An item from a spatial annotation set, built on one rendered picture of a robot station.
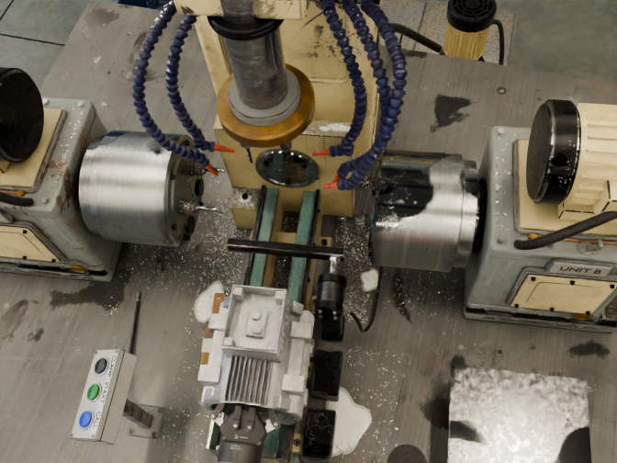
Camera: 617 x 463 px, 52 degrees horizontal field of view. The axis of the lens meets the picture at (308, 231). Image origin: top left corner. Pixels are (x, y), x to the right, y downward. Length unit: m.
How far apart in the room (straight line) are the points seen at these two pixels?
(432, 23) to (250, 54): 1.63
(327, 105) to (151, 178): 0.42
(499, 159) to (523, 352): 0.47
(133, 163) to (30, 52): 2.15
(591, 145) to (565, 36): 2.12
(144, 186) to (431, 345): 0.73
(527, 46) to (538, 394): 2.05
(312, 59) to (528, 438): 0.87
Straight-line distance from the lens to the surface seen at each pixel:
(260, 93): 1.10
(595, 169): 1.15
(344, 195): 1.54
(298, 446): 1.44
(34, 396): 1.65
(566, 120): 1.14
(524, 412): 1.39
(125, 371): 1.30
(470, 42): 2.27
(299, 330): 1.20
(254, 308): 1.18
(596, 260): 1.27
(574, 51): 3.19
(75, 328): 1.66
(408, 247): 1.28
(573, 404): 1.42
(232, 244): 1.37
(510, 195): 1.28
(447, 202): 1.26
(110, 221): 1.40
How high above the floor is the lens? 2.24
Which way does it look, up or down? 62 degrees down
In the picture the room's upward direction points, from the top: 9 degrees counter-clockwise
